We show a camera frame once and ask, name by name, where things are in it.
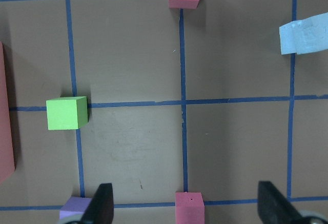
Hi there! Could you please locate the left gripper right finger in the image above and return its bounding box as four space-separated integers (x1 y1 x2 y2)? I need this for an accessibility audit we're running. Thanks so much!
257 181 303 224

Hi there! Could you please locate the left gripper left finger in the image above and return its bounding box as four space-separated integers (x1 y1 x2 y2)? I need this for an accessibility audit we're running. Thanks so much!
80 183 114 224

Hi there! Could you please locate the light blue foam block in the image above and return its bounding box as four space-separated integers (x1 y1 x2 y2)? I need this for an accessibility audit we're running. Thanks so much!
292 13 327 54
279 22 297 55

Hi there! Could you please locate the purple foam block left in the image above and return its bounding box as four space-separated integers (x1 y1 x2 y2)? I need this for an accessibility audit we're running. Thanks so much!
59 196 92 219

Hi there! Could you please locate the dark pink foam block near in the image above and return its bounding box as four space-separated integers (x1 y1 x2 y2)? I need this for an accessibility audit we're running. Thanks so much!
175 192 205 224

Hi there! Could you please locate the green foam block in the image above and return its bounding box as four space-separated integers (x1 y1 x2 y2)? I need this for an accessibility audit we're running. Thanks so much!
46 96 88 130

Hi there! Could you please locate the pink plastic tray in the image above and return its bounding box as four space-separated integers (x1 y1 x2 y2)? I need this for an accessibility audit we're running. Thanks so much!
1 43 15 183

